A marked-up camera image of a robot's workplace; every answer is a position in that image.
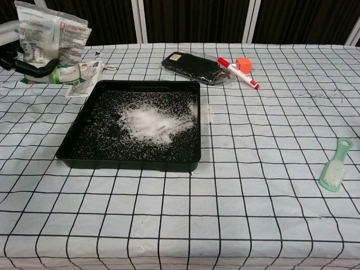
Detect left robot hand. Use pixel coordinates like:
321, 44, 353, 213
0, 21, 60, 78

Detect white green-labelled plastic bag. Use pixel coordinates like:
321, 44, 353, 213
13, 1, 93, 85

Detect black plastic tray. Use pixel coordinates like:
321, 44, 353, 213
55, 80, 203, 171

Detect white powder pile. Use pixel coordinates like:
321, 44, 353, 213
119, 103, 195, 146

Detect black cloth in clear bag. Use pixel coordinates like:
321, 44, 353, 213
160, 51, 240, 86

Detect flat white sachet red label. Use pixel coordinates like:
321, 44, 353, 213
65, 61, 118, 98

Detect dark ribbed screen panel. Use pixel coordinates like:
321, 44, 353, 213
143, 0, 250, 44
44, 0, 141, 47
0, 0, 20, 26
253, 0, 360, 46

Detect red white marker pen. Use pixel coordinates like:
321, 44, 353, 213
217, 57, 261, 90

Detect orange cube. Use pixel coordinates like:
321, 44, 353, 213
235, 57, 253, 75

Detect white black checked tablecloth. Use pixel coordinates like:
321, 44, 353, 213
0, 42, 360, 270

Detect green brush white bristles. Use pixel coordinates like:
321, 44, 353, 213
318, 137, 354, 193

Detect white screen frame post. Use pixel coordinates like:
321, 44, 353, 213
241, 0, 261, 44
345, 25, 360, 47
130, 0, 149, 44

